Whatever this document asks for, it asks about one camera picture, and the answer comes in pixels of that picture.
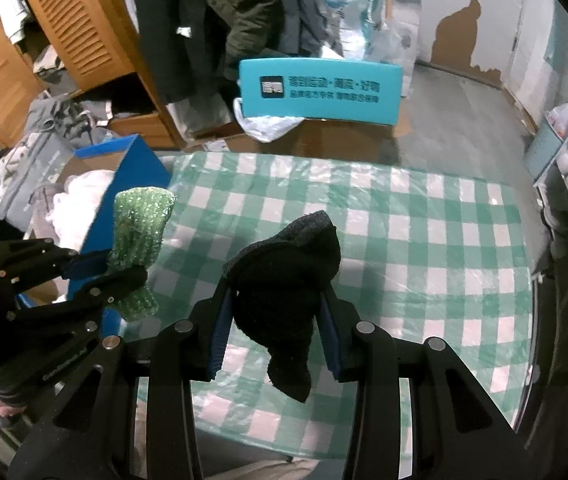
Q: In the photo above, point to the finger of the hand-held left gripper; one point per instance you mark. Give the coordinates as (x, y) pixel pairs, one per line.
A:
(86, 264)
(119, 282)

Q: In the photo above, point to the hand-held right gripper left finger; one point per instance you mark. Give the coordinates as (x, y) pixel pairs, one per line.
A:
(219, 340)

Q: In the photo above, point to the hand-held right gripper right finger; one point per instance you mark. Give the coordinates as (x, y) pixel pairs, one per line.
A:
(328, 335)

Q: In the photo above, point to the green scrub cloth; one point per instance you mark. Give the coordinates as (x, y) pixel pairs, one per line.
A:
(139, 225)

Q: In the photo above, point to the grey-brown towel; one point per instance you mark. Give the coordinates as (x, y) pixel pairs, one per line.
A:
(44, 215)

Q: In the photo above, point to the white mesh bath loofah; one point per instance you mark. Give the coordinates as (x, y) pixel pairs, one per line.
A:
(84, 195)

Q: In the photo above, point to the black sock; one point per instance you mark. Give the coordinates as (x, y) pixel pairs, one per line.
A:
(284, 280)

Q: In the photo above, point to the blue cardboard box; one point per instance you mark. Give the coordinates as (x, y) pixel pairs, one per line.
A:
(136, 170)

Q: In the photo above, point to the person's left forearm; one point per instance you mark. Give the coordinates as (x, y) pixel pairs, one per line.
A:
(11, 385)

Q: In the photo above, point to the grey tote bag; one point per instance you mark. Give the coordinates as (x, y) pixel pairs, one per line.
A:
(29, 170)

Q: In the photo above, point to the green checkered tablecloth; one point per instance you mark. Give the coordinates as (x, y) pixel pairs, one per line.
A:
(363, 220)

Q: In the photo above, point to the grey hoodie pile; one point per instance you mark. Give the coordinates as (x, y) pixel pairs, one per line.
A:
(59, 117)

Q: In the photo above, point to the white crumpled sheet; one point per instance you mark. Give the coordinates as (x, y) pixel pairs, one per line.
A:
(199, 115)

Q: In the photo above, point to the brown cardboard box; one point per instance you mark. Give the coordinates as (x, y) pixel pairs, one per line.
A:
(343, 142)

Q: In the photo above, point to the teal printed box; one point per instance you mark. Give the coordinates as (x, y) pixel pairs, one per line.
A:
(319, 92)

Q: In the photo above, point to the black hanging jacket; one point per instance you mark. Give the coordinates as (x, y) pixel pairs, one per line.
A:
(169, 35)

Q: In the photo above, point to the wooden louvered wardrobe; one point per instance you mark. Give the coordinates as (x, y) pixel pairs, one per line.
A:
(74, 20)

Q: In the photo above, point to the white hanging garment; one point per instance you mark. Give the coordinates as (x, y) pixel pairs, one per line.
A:
(11, 12)

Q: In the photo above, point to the light blue bin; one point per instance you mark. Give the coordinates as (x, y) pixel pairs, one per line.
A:
(543, 152)

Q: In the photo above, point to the olive hanging jacket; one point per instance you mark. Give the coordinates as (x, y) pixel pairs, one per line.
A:
(241, 10)

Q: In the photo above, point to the clear plastic bag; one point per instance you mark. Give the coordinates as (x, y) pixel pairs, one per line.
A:
(393, 42)

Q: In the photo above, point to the pink white plastic bag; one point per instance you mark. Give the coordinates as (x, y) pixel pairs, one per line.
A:
(561, 117)

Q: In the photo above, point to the blue-grey hanging jacket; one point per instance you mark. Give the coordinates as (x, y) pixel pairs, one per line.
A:
(299, 10)

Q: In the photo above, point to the large blue plastic bag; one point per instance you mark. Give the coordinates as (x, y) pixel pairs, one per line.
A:
(358, 5)

